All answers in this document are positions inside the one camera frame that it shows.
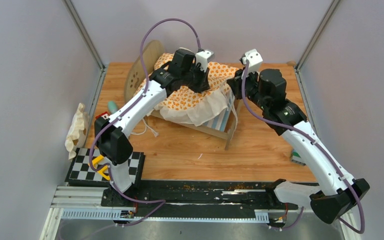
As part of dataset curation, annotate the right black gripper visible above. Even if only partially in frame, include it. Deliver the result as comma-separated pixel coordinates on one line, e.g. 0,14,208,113
228,65,269,111

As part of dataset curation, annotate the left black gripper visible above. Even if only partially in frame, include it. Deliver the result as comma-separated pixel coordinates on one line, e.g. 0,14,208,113
181,63,211,94

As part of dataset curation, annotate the wooden pet bed frame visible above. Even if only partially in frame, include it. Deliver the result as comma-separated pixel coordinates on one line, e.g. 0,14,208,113
124,40,242,150

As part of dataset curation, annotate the yellow duck print blanket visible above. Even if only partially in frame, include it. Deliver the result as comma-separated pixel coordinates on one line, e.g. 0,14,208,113
149,53,243,127

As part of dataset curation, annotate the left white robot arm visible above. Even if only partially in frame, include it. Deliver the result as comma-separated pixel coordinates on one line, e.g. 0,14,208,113
91,48,214,207

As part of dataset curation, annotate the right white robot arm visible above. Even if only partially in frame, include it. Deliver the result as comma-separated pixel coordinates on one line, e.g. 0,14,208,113
227,49,370,224

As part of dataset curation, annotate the blue striped mattress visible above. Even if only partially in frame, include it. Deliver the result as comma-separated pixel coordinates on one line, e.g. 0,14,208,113
200,107,234,139

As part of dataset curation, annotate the blue green small block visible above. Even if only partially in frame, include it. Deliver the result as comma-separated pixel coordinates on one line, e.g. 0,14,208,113
290,151,303,165

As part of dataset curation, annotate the teal cylinder toy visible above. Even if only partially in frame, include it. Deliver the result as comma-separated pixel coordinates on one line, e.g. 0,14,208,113
107,100,120,114

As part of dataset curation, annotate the red window toy block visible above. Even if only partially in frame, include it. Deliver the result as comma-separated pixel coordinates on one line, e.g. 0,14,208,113
96,112,110,123

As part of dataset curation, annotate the white duck pillow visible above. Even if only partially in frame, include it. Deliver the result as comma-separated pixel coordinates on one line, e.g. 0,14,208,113
64,103,89,160

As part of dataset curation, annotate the yellow plastic block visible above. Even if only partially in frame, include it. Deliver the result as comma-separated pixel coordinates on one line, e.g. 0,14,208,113
92,155,110,181

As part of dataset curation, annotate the black white checkerboard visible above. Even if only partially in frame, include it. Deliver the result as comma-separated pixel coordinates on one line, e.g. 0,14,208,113
66,148,147,187

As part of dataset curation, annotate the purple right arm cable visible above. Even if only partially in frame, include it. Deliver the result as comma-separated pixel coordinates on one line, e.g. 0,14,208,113
241,63,368,234

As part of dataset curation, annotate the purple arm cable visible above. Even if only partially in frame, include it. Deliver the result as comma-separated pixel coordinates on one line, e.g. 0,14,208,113
241,63,368,234
86,18,204,220

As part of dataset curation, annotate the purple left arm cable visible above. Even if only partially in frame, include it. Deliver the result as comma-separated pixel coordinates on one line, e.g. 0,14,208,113
86,18,204,220

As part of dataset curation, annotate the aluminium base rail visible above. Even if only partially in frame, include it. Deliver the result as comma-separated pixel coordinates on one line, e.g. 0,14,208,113
43,178,362,224

